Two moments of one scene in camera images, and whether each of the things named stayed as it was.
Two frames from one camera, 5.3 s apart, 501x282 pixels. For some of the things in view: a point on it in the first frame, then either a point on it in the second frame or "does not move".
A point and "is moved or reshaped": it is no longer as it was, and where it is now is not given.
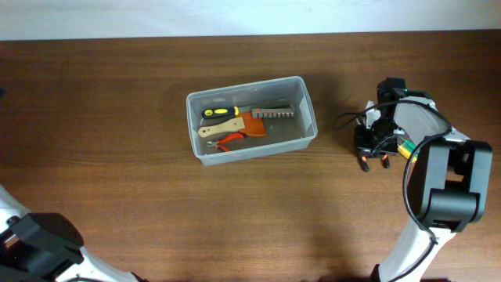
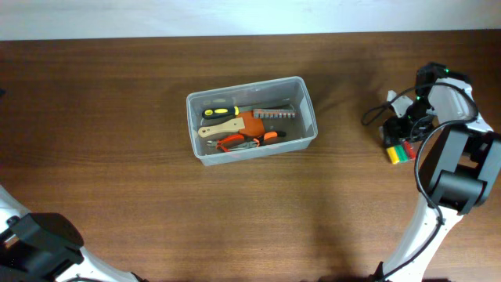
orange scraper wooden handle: (246, 125) does not move
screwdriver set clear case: (405, 146) is moved or reshaped
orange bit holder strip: (285, 113) does not move
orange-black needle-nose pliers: (385, 162) to (256, 142)
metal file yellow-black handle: (224, 112) does not move
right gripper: (364, 149) to (391, 128)
